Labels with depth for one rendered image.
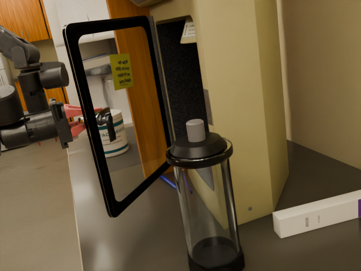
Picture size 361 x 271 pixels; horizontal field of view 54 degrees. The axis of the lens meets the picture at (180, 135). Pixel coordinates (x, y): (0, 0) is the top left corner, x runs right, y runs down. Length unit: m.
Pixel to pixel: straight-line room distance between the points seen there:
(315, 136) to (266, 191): 0.42
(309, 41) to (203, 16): 0.51
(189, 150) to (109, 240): 0.35
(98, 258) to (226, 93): 0.41
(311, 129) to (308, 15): 0.34
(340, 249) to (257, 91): 0.32
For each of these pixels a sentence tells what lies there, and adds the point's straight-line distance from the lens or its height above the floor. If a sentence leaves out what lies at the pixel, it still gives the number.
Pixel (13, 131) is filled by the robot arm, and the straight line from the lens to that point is 0.79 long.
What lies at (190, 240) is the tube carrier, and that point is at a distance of 0.61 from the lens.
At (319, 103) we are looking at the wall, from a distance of 1.11.
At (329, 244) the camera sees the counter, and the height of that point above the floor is 0.94.
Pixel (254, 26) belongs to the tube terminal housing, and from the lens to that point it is 0.69.
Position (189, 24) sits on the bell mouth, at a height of 1.35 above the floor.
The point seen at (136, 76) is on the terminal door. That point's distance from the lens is 0.85.
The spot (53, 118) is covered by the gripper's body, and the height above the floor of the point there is 1.22.
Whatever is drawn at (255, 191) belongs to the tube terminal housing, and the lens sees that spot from 0.76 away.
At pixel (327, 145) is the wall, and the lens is 1.13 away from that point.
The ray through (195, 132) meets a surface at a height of 1.20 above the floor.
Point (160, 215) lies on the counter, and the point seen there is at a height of 0.94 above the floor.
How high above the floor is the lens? 1.36
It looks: 17 degrees down
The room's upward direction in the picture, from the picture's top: 10 degrees counter-clockwise
